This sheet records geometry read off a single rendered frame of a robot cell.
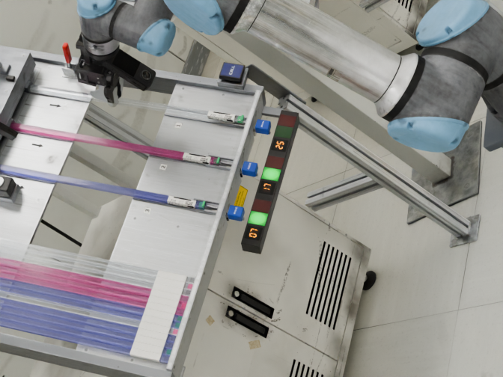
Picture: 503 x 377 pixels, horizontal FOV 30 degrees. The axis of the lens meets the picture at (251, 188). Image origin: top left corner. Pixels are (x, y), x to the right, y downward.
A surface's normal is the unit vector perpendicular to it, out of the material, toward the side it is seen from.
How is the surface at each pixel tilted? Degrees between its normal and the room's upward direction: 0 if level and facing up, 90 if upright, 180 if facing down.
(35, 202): 46
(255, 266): 90
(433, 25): 8
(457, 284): 0
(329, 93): 90
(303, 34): 74
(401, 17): 90
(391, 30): 90
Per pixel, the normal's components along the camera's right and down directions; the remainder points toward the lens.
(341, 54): 0.06, 0.21
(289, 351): 0.60, -0.25
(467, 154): -0.76, -0.48
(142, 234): -0.10, -0.51
